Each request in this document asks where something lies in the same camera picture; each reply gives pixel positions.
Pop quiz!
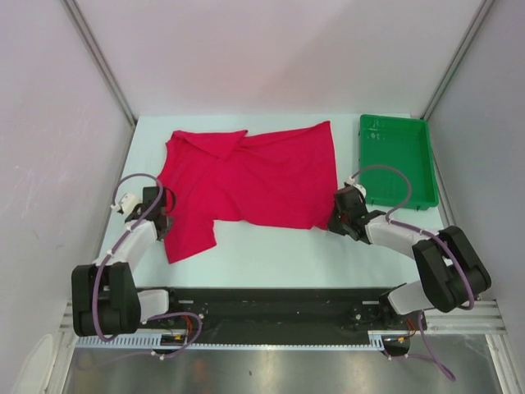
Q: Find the green plastic tray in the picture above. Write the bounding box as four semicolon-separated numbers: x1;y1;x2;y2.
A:
358;114;439;210

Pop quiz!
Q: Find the right aluminium corner post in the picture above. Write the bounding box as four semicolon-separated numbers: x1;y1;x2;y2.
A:
419;0;497;121

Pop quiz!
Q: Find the red t-shirt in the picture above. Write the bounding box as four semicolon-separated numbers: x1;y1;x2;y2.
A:
158;121;338;263

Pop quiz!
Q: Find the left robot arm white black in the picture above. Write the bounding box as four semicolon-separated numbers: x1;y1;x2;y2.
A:
71;186;181;341

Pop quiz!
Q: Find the slotted cable duct grey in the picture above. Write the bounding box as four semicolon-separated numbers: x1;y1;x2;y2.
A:
76;332;384;352

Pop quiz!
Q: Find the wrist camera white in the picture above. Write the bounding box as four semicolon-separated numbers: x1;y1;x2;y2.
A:
111;193;139;215
345;177;367;197

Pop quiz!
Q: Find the aluminium corner post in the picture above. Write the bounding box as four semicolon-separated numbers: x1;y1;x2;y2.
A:
419;0;497;121
60;0;138;129

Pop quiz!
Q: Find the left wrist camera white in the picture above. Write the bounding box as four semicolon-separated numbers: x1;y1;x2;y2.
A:
111;193;139;215

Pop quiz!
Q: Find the left aluminium corner post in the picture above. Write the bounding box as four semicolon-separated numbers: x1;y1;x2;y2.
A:
60;0;138;129

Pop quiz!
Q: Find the aluminium frame rail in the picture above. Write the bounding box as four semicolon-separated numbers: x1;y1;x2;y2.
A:
58;299;509;334

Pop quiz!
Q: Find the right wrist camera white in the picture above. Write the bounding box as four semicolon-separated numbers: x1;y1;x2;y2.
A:
345;177;367;197

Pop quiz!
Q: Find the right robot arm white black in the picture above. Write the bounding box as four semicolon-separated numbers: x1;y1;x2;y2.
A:
328;184;492;329

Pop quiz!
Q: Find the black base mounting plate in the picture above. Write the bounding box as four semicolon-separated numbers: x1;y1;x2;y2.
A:
166;287;419;331

